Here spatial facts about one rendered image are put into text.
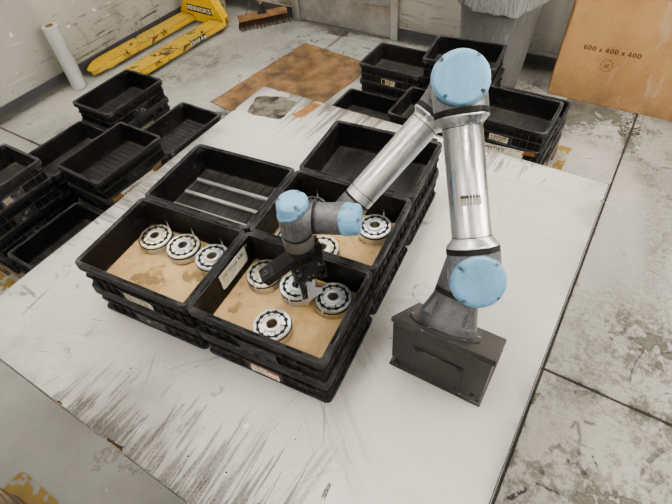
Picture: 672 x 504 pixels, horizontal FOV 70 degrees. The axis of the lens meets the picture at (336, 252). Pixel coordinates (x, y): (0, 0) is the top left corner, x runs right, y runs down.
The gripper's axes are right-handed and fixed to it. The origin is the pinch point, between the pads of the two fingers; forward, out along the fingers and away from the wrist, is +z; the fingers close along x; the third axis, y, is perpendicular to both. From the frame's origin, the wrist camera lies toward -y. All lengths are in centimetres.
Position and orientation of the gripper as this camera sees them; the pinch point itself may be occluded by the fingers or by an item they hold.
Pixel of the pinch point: (301, 295)
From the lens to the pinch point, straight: 134.4
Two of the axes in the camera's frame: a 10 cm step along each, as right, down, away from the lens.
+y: 9.2, -3.3, 2.1
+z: 0.7, 6.6, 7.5
